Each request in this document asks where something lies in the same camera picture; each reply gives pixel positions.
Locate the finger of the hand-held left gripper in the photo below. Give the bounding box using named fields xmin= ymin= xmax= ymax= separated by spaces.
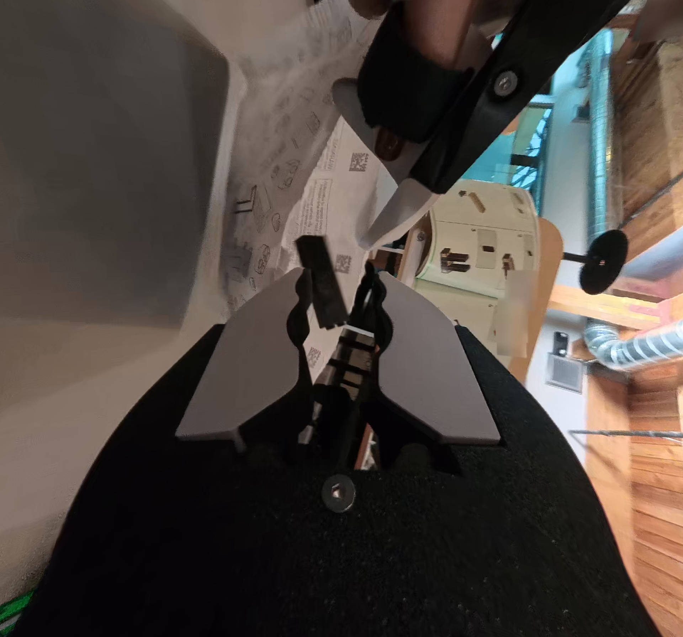
xmin=358 ymin=177 xmax=445 ymax=252

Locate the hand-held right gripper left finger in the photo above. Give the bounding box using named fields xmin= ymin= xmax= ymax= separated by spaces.
xmin=175 ymin=267 xmax=316 ymax=455

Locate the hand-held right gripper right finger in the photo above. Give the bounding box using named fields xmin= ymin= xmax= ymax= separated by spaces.
xmin=372 ymin=271 xmax=503 ymax=446

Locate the black brick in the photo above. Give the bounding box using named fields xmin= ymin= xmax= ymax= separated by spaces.
xmin=295 ymin=235 xmax=351 ymax=330

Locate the white printed instruction sheet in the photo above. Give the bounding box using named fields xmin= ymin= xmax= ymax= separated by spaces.
xmin=223 ymin=0 xmax=409 ymax=382

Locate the window with black grille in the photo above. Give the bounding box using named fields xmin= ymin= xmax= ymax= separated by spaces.
xmin=464 ymin=34 xmax=556 ymax=190

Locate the curved plywood panel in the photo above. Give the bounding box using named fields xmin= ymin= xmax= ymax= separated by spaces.
xmin=507 ymin=218 xmax=565 ymax=382

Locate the black round disc on rod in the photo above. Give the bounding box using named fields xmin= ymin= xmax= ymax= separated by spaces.
xmin=560 ymin=229 xmax=630 ymax=296

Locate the wooden beam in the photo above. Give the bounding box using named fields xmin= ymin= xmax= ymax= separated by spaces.
xmin=547 ymin=282 xmax=683 ymax=331

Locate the thin metal rod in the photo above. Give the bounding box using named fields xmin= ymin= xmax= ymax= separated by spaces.
xmin=571 ymin=428 xmax=683 ymax=439

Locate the silver vertical duct pipe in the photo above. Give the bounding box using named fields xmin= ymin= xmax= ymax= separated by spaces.
xmin=584 ymin=29 xmax=614 ymax=246

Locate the grey wall vent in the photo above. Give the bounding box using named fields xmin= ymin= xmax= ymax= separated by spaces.
xmin=545 ymin=352 xmax=585 ymax=394

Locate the silver flexible duct hose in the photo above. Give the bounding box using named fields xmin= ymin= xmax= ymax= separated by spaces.
xmin=583 ymin=318 xmax=683 ymax=378

